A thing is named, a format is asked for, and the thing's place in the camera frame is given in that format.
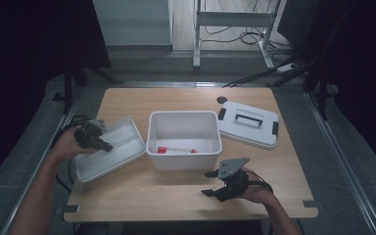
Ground red and silver packet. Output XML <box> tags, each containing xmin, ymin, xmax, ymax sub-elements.
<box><xmin>156</xmin><ymin>146</ymin><xmax>199</xmax><ymax>155</ymax></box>

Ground white metal stand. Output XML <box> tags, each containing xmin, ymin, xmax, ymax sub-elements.
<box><xmin>192</xmin><ymin>0</ymin><xmax>284</xmax><ymax>70</ymax></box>

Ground white plastic storage box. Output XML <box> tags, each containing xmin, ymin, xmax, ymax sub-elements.
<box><xmin>145</xmin><ymin>110</ymin><xmax>224</xmax><ymax>171</ymax></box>

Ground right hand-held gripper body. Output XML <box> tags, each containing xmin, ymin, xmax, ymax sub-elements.
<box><xmin>215</xmin><ymin>157</ymin><xmax>252</xmax><ymax>203</ymax></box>

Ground dark monitor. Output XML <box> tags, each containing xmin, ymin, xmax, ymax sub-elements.
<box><xmin>276</xmin><ymin>0</ymin><xmax>324</xmax><ymax>51</ymax></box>

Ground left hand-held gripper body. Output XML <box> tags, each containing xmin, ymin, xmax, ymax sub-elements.
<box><xmin>73</xmin><ymin>117</ymin><xmax>109</xmax><ymax>151</ymax></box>

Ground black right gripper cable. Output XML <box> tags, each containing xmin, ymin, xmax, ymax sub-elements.
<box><xmin>247</xmin><ymin>169</ymin><xmax>274</xmax><ymax>194</ymax></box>

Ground white cabinet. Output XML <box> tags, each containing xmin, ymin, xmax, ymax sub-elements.
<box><xmin>91</xmin><ymin>0</ymin><xmax>174</xmax><ymax>47</ymax></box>

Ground white plastic tray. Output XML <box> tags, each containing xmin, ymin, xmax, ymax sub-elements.
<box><xmin>70</xmin><ymin>117</ymin><xmax>147</xmax><ymax>184</ymax></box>

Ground person's left hand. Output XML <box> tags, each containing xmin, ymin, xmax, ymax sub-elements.
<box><xmin>49</xmin><ymin>126</ymin><xmax>98</xmax><ymax>162</ymax></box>

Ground dark curtain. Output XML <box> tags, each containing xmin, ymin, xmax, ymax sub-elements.
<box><xmin>306</xmin><ymin>0</ymin><xmax>376</xmax><ymax>179</ymax></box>
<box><xmin>0</xmin><ymin>0</ymin><xmax>113</xmax><ymax>194</ymax></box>

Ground metal floor rail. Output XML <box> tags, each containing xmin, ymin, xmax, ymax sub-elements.
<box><xmin>303</xmin><ymin>92</ymin><xmax>376</xmax><ymax>235</ymax></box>
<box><xmin>0</xmin><ymin>97</ymin><xmax>81</xmax><ymax>235</ymax></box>

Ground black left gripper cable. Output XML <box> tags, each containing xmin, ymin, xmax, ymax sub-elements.
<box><xmin>54</xmin><ymin>115</ymin><xmax>91</xmax><ymax>194</ymax></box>

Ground person's right hand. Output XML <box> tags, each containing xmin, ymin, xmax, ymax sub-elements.
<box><xmin>240</xmin><ymin>166</ymin><xmax>276</xmax><ymax>206</ymax></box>

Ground white power strip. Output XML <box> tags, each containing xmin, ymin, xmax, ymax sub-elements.
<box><xmin>275</xmin><ymin>63</ymin><xmax>299</xmax><ymax>73</ymax></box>

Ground black stand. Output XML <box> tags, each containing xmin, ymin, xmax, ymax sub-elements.
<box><xmin>302</xmin><ymin>62</ymin><xmax>339</xmax><ymax>121</ymax></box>
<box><xmin>52</xmin><ymin>60</ymin><xmax>125</xmax><ymax>116</ymax></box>

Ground black floor cables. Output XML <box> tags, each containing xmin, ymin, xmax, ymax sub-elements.
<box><xmin>204</xmin><ymin>0</ymin><xmax>297</xmax><ymax>57</ymax></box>

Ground white lid with black handle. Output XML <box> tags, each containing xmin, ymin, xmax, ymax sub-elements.
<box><xmin>216</xmin><ymin>100</ymin><xmax>280</xmax><ymax>151</ymax></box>

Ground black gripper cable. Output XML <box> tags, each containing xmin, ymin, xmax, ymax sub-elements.
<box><xmin>247</xmin><ymin>169</ymin><xmax>274</xmax><ymax>194</ymax></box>
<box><xmin>54</xmin><ymin>115</ymin><xmax>91</xmax><ymax>194</ymax></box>

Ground black tripod legs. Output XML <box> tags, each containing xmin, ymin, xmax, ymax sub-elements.
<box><xmin>221</xmin><ymin>57</ymin><xmax>311</xmax><ymax>89</ymax></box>

